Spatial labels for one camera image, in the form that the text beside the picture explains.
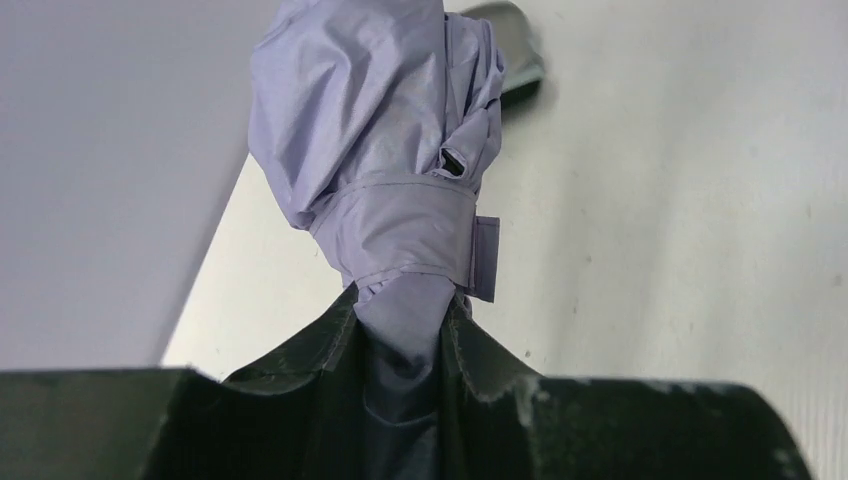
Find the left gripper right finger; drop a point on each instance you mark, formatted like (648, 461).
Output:
(500, 419)

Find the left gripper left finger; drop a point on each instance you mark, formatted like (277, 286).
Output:
(294, 413)

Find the lilac folding umbrella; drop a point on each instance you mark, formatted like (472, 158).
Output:
(374, 123)

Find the black umbrella case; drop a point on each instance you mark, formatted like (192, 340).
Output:
(515, 38)

